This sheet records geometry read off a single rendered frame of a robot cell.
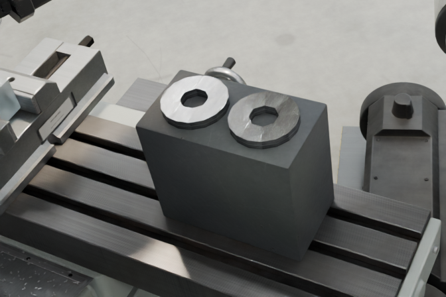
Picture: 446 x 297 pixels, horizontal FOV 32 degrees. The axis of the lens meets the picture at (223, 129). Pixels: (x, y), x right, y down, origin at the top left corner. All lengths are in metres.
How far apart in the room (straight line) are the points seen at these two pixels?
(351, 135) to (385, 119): 0.28
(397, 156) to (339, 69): 1.15
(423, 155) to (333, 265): 0.65
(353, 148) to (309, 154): 0.96
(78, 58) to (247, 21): 1.75
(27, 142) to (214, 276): 0.39
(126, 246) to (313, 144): 0.32
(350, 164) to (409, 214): 0.80
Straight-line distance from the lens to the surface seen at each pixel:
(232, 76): 1.72
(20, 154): 1.25
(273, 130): 0.93
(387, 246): 1.06
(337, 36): 2.91
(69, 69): 1.32
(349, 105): 2.62
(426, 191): 1.58
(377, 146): 1.67
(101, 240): 1.14
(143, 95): 1.65
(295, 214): 0.97
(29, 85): 1.26
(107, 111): 1.50
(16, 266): 1.25
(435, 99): 1.80
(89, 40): 1.41
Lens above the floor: 1.79
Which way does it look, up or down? 44 degrees down
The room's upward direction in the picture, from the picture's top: 12 degrees counter-clockwise
